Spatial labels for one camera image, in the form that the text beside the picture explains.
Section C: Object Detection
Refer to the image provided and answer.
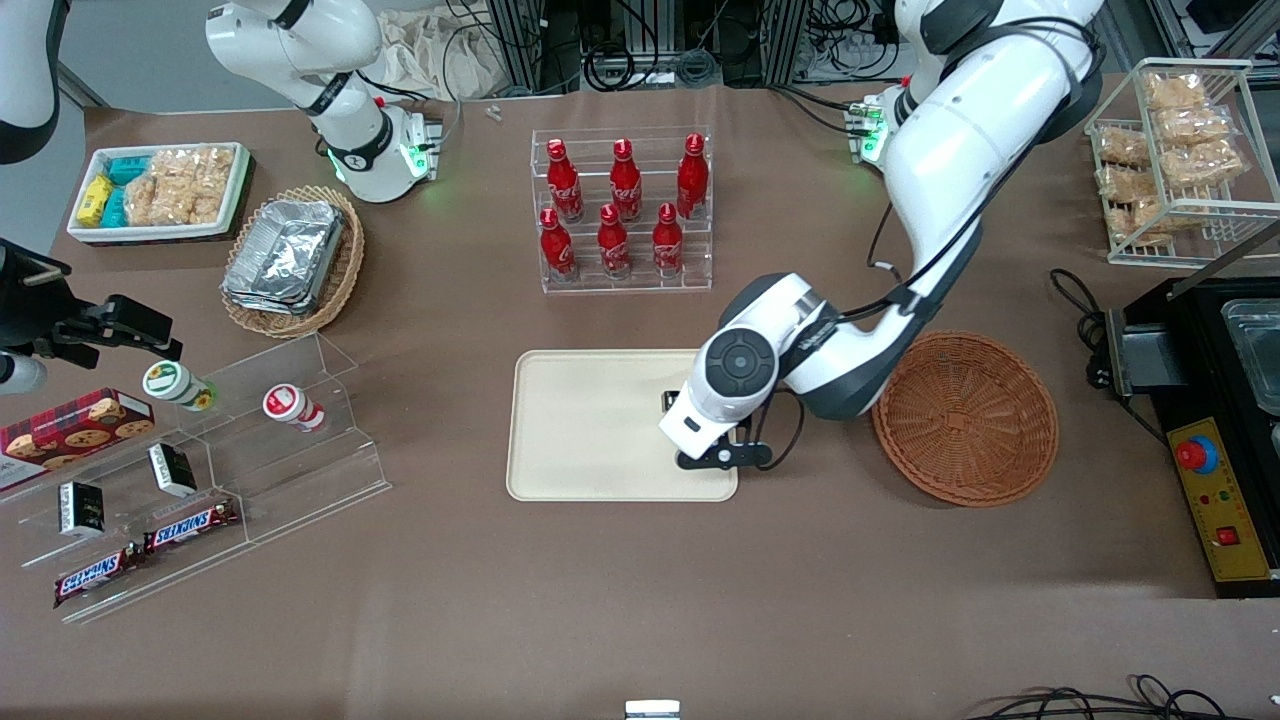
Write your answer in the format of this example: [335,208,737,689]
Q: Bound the clear acrylic stepped stand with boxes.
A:
[0,333,393,626]

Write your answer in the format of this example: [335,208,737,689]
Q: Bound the coiled black cable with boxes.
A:
[585,45,653,93]

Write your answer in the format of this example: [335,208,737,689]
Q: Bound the cream plastic serving tray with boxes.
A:
[506,349,739,503]

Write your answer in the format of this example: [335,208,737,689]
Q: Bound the yellow snack packet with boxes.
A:
[77,175,116,229]

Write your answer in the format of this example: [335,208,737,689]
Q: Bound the grey black power box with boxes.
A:
[1105,305,1188,397]

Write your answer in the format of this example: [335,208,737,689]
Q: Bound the white plastic bin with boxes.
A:
[66,142,253,244]

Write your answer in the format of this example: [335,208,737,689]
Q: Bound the clear acrylic bottle rack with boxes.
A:
[530,127,714,294]

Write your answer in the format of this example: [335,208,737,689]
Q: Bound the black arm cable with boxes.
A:
[745,60,1086,473]

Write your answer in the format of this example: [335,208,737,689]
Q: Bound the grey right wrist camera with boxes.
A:
[0,355,48,396]

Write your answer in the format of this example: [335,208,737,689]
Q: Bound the black flat board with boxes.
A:
[62,150,258,249]

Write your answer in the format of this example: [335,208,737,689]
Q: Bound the stacked aluminium foil containers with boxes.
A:
[222,198,347,317]

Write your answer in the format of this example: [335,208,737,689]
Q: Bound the green capped yogurt bottle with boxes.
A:
[142,361,218,412]

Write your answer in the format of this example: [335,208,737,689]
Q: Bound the clear bag fried snack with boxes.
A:
[1155,105,1236,148]
[1143,72,1208,111]
[1160,140,1248,188]
[1093,127,1153,168]
[1097,163,1151,204]
[1108,197,1171,246]

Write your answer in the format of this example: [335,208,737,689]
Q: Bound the black countertop appliance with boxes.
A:
[1150,225,1280,599]

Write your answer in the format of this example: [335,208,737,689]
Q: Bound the snickers chocolate bar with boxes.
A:
[53,545,144,609]
[143,497,241,554]

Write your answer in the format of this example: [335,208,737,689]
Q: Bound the yellow emergency stop box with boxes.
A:
[1167,417,1273,583]

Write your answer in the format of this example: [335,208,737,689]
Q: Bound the red cookie box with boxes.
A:
[0,388,156,491]

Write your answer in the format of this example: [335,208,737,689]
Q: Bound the black floor cables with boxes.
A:
[965,675,1280,720]

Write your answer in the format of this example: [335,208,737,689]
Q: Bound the clear bag rice crackers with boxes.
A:
[125,147,236,227]

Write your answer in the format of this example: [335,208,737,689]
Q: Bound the white wire rack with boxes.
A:
[1085,58,1280,267]

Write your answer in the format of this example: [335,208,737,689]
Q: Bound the round brown wicker basket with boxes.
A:
[872,331,1060,508]

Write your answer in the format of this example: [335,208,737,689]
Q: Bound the small black white box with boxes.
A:
[58,482,107,539]
[148,443,198,498]

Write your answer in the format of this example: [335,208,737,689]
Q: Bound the oval light wicker basket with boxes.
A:
[220,185,366,341]

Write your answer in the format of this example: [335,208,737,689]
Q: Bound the black power cable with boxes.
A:
[1050,268,1113,393]

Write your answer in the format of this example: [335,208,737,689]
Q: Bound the red capped yogurt bottle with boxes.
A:
[263,384,327,433]

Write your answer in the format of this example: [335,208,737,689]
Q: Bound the beige cloth bag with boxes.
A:
[372,8,501,101]

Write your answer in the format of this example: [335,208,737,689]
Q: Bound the red cola bottle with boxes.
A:
[610,139,643,222]
[597,204,632,280]
[652,202,684,278]
[547,138,585,223]
[540,207,578,281]
[676,133,710,220]

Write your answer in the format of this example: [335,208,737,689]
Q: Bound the steel appliance pan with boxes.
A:
[1220,300,1280,416]

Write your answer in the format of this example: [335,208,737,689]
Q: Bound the aluminium frame post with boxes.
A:
[720,0,806,86]
[490,0,583,96]

